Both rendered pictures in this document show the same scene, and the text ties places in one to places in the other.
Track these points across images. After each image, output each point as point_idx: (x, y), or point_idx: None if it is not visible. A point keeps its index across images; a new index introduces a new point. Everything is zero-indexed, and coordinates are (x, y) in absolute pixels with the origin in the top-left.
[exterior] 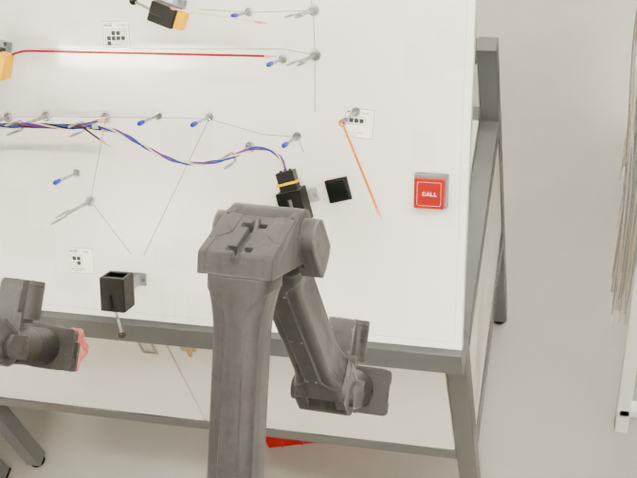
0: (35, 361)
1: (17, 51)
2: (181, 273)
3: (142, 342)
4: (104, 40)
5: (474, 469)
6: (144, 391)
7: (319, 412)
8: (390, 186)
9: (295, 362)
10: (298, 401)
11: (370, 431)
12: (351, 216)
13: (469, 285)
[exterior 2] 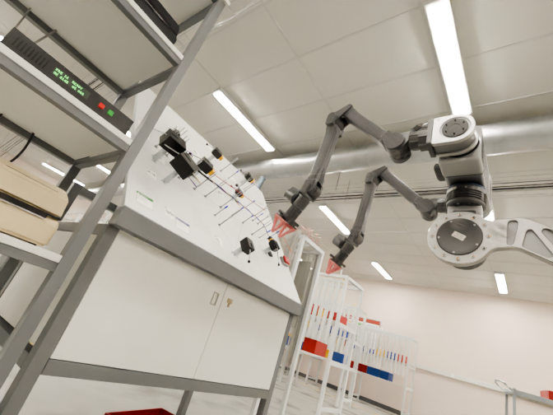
0: (301, 212)
1: None
2: (245, 258)
3: (232, 282)
4: (217, 191)
5: (267, 408)
6: (183, 344)
7: (243, 361)
8: (276, 258)
9: (365, 216)
10: (360, 232)
11: (252, 377)
12: (273, 261)
13: None
